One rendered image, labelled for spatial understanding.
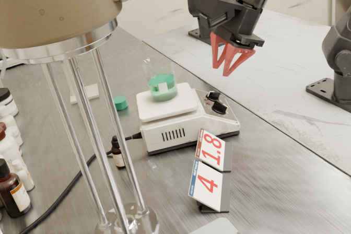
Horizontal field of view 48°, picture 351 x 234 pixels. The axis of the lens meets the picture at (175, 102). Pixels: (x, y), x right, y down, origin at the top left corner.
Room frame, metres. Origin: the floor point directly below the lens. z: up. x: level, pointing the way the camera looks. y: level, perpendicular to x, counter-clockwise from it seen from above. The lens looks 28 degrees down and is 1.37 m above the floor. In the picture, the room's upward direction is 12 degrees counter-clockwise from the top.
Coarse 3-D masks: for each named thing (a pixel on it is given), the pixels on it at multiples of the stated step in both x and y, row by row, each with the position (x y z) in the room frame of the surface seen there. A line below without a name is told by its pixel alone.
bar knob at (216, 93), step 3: (210, 93) 0.75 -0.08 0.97; (213, 93) 0.75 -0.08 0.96; (216, 93) 0.76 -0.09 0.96; (219, 93) 0.76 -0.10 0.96; (207, 96) 0.75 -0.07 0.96; (210, 96) 0.75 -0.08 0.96; (213, 96) 0.75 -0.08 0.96; (216, 96) 0.76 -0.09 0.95; (210, 99) 0.74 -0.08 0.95; (213, 99) 0.75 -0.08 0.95; (216, 99) 0.75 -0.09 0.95
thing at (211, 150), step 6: (204, 132) 0.65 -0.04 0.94; (204, 138) 0.63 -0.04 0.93; (210, 138) 0.64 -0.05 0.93; (216, 138) 0.65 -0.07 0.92; (204, 144) 0.61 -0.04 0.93; (210, 144) 0.62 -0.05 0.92; (216, 144) 0.63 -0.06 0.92; (222, 144) 0.64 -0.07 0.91; (204, 150) 0.60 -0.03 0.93; (210, 150) 0.60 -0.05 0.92; (216, 150) 0.61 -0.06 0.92; (204, 156) 0.58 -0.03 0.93; (210, 156) 0.59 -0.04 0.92; (216, 156) 0.59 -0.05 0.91; (210, 162) 0.57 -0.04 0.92; (216, 162) 0.58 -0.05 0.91
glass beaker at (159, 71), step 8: (160, 56) 0.77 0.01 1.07; (168, 56) 0.76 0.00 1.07; (144, 64) 0.75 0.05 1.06; (152, 64) 0.76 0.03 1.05; (160, 64) 0.76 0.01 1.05; (168, 64) 0.76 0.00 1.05; (152, 72) 0.71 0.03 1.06; (160, 72) 0.71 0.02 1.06; (168, 72) 0.71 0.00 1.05; (152, 80) 0.71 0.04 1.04; (160, 80) 0.71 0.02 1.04; (168, 80) 0.71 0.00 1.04; (176, 80) 0.73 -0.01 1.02; (152, 88) 0.71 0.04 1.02; (160, 88) 0.71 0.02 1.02; (168, 88) 0.71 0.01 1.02; (176, 88) 0.72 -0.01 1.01; (152, 96) 0.72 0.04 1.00; (160, 96) 0.71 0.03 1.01; (168, 96) 0.71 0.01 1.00; (176, 96) 0.72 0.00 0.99
